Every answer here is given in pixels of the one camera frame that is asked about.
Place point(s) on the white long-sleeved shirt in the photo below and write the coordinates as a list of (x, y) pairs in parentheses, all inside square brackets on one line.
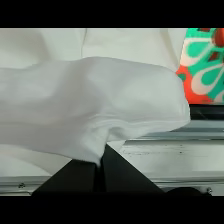
[(83, 100)]

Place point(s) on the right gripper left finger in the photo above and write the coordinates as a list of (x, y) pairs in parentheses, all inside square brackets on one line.
[(71, 181)]

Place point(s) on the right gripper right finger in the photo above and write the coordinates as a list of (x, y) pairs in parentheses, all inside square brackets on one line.
[(126, 178)]

